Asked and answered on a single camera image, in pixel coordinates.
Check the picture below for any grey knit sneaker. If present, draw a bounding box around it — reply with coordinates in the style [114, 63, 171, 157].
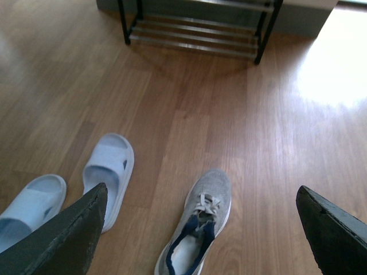
[154, 169, 232, 274]

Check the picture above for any light blue slipper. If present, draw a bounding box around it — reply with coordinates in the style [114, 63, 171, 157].
[1, 174, 67, 252]
[83, 133, 135, 233]

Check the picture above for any black metal shoe rack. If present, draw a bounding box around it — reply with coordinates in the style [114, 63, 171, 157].
[118, 1, 283, 65]

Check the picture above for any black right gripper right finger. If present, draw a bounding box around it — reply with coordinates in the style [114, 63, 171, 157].
[296, 186, 366, 274]

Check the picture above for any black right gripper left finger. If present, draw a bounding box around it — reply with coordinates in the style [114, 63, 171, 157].
[1, 183, 108, 274]

